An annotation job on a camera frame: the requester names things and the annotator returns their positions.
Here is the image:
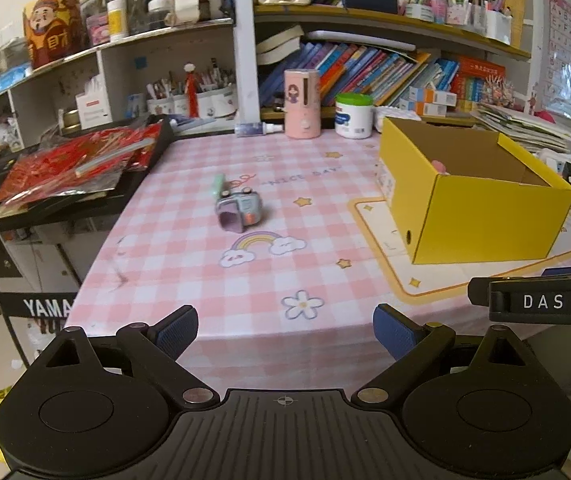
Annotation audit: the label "white jar green lid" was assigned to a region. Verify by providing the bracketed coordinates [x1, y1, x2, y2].
[334, 93, 373, 140]

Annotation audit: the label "group of white pen cups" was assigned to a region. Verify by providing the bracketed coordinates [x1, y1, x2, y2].
[126, 67, 237, 120]

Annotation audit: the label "round metal tin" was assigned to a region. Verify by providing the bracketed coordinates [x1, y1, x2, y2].
[60, 110, 83, 136]

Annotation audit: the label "blue tissue pack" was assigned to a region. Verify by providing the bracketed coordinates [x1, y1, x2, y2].
[0, 67, 32, 94]

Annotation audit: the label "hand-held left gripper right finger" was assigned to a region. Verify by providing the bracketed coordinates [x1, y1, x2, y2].
[350, 304, 541, 408]

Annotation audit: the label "white orange small box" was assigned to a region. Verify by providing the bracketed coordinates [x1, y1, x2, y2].
[400, 100, 449, 117]
[409, 86, 459, 106]

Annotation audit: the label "wall poster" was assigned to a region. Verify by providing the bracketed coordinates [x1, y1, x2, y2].
[528, 0, 571, 126]

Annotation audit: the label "orange fortune figure box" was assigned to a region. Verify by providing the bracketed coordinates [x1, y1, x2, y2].
[23, 0, 89, 71]

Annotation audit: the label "row of colourful books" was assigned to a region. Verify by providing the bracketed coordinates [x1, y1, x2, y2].
[258, 42, 461, 111]

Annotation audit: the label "cartoon desk mat yellow border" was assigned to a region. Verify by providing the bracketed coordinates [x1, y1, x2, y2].
[348, 195, 571, 307]

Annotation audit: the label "white bottle yellow label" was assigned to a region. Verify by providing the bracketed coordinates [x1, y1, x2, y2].
[107, 0, 130, 43]

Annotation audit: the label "orange boxed book set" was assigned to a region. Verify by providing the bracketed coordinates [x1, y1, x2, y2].
[453, 57, 507, 106]

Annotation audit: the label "white shelf unit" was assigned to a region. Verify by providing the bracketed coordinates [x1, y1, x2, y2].
[0, 0, 533, 138]

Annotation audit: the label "yellow cardboard box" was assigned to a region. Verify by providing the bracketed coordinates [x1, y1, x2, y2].
[378, 116, 571, 265]

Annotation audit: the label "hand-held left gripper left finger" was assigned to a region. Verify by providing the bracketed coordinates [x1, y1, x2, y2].
[40, 304, 221, 408]

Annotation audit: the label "white quilted pouch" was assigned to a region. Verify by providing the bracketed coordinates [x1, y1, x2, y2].
[373, 106, 421, 133]

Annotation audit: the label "dark rectangular electronic device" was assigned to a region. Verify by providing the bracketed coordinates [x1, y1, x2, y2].
[343, 0, 399, 15]

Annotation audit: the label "black electronic keyboard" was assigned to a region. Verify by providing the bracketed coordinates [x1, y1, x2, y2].
[0, 115, 176, 243]

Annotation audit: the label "red decorations in plastic pack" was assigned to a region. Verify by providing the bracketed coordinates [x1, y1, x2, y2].
[0, 124, 162, 206]

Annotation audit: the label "white box red label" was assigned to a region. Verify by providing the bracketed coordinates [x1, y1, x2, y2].
[76, 91, 112, 129]

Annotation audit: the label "pink checked tablecloth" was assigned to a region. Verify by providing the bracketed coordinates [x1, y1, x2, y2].
[63, 132, 571, 396]

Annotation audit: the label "pink cylindrical humidifier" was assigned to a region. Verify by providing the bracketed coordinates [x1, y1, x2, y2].
[284, 69, 322, 139]

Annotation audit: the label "red dress doll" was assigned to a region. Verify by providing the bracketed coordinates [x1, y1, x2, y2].
[183, 62, 201, 118]

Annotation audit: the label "grey rolled sheet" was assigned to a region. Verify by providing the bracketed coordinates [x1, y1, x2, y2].
[305, 30, 419, 53]

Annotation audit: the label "stack of paper booklets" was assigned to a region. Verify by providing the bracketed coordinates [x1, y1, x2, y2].
[470, 102, 571, 153]

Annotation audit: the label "small clear spray bottle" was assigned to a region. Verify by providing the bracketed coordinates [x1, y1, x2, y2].
[236, 122, 285, 137]

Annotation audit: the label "stack of white books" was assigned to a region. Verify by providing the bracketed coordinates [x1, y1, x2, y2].
[256, 25, 302, 66]

